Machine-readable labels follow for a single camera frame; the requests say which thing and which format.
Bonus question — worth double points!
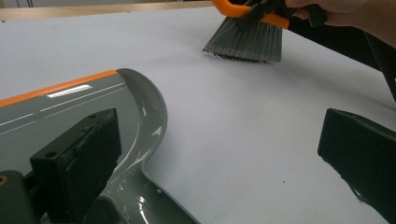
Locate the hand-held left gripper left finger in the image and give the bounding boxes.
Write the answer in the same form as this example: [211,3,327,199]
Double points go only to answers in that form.
[29,107,122,224]

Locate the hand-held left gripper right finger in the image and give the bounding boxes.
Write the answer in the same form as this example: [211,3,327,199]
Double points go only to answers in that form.
[317,107,396,224]

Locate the orange brush with grey bristles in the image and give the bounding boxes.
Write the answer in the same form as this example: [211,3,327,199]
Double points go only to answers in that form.
[202,0,291,63]

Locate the grey dustpan with orange lip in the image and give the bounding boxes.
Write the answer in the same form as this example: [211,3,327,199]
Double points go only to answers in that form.
[0,67,201,224]

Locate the wooden table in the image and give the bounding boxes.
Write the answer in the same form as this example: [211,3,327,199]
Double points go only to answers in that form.
[0,0,217,22]

